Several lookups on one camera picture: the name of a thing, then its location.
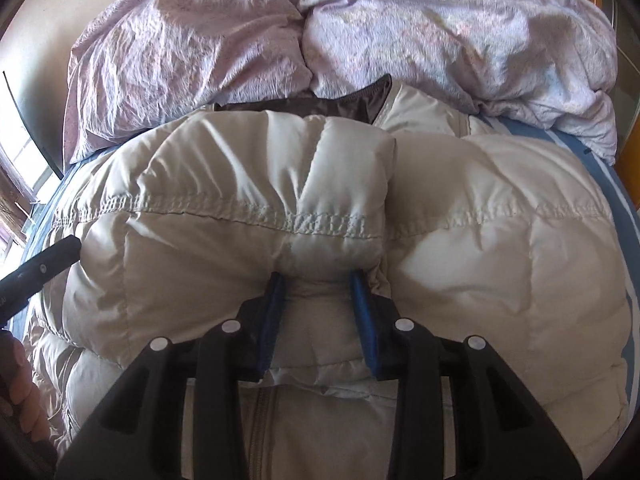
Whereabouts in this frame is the pink floral pillow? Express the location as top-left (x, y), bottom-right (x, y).
top-left (62, 0), bottom-right (316, 166)

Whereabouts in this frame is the pink floral duvet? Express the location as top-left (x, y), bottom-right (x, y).
top-left (297, 0), bottom-right (621, 161)

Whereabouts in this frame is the blue striped bed sheet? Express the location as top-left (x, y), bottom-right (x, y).
top-left (7, 112), bottom-right (638, 386)

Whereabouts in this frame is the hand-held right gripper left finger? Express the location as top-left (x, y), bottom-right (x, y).
top-left (55, 271), bottom-right (288, 480)

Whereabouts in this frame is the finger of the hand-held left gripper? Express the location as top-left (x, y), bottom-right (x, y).
top-left (0, 235), bottom-right (82, 331)

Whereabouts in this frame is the wooden wardrobe with glass door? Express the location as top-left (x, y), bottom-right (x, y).
top-left (580, 0), bottom-right (640, 176)

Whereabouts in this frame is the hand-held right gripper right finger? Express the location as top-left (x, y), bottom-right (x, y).
top-left (348, 270), bottom-right (583, 480)

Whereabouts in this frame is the white puffer jacket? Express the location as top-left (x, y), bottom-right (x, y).
top-left (22, 82), bottom-right (633, 480)

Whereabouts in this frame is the person's left hand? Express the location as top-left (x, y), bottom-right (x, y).
top-left (0, 330), bottom-right (52, 448)

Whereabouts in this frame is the window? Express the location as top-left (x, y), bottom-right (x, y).
top-left (0, 125), bottom-right (57, 266)

